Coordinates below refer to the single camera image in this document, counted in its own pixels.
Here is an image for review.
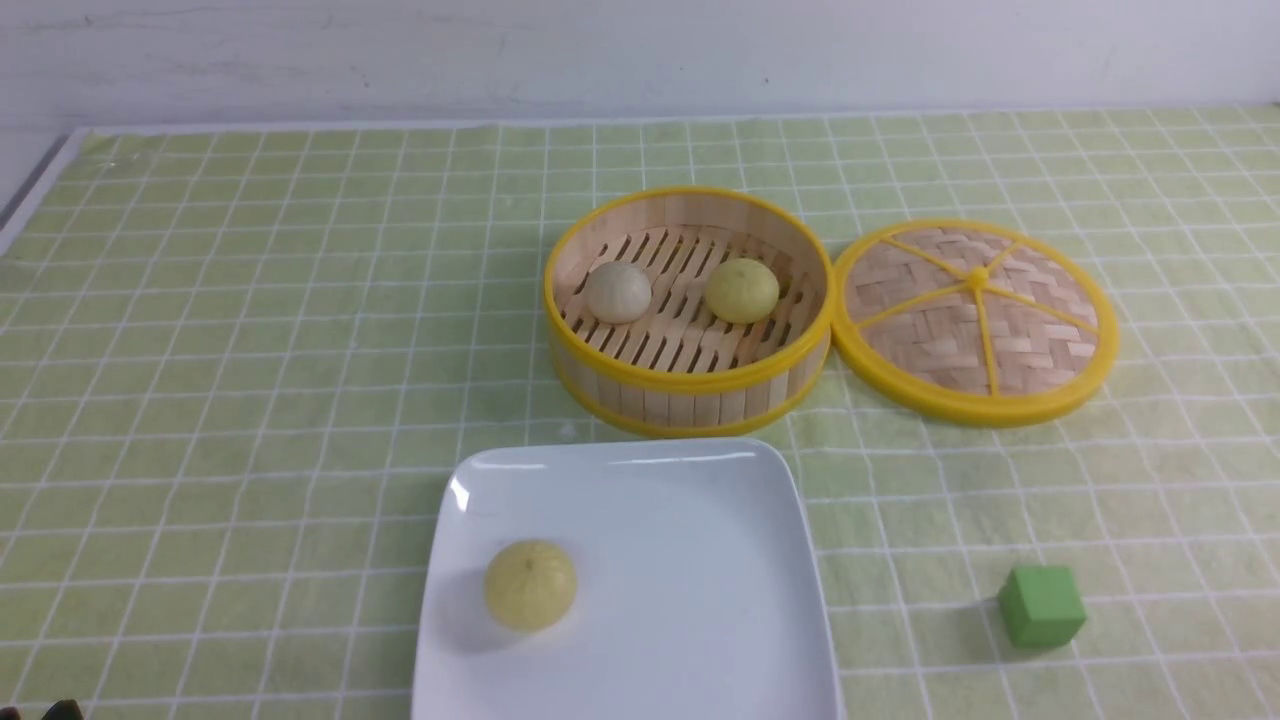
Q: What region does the white square plate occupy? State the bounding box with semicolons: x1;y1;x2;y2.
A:
411;437;846;719

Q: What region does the yellow steamed bun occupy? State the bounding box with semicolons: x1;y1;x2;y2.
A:
483;539;579;633
704;258;780;324

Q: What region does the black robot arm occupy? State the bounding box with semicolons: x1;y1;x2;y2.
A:
41;700;84;720

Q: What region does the white steamed bun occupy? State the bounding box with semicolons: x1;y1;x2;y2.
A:
582;261;653;324

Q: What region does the bamboo steamer basket yellow rim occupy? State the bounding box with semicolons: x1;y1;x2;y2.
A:
541;187;837;438

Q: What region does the woven bamboo steamer lid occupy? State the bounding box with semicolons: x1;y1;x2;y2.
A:
832;219;1120;428

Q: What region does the green cube block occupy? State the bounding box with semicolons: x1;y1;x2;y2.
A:
997;565;1088;650

